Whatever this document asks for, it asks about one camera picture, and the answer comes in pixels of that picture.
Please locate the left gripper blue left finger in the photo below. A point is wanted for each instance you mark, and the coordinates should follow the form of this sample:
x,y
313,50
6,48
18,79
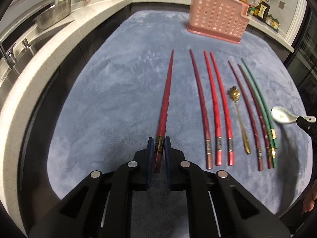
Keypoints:
x,y
150,152

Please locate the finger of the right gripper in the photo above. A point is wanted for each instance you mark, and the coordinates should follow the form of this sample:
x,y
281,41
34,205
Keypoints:
x,y
308,127

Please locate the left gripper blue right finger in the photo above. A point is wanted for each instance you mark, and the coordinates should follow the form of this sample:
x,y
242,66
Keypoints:
x,y
168,150

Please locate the dark red chopstick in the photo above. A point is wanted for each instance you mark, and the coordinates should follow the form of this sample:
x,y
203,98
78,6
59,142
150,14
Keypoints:
x,y
160,135

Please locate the white ceramic spoon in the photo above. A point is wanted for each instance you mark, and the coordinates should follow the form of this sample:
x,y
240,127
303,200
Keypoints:
x,y
283,116

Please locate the bright red chopstick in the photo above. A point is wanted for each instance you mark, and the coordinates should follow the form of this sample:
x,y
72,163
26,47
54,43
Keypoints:
x,y
218,133

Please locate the green gold-band chopstick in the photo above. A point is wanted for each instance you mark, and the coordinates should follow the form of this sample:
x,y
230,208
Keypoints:
x,y
262,123

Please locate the dark maroon thin chopstick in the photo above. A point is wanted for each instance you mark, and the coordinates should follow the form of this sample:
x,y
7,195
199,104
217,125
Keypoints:
x,y
247,116

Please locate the gold ornate spoon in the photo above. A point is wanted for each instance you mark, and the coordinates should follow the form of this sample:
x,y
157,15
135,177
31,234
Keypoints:
x,y
234,94

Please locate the right human hand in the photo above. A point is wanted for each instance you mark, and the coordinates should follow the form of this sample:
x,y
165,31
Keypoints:
x,y
309,201

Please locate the blue-grey plush mat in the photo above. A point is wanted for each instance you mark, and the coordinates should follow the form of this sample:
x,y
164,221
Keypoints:
x,y
113,107

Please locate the small condiment jars rack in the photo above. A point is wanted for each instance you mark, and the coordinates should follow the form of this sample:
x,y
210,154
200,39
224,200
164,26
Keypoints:
x,y
272,22

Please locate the dark soy sauce bottle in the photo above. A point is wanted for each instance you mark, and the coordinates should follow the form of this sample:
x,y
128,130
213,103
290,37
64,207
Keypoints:
x,y
261,11

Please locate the clear oil bottle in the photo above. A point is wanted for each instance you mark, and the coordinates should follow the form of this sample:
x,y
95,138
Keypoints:
x,y
252,5

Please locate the pink plastic utensil holder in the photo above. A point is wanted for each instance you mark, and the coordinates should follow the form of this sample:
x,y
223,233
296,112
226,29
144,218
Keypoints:
x,y
221,19

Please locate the steel mixing bowl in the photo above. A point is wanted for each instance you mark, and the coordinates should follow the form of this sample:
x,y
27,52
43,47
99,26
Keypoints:
x,y
53,15

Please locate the stainless steel sink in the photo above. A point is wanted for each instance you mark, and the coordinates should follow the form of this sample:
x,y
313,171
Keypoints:
x,y
37,39

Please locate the chrome sink faucet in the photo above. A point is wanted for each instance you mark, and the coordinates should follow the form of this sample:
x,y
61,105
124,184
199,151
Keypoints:
x,y
9,56

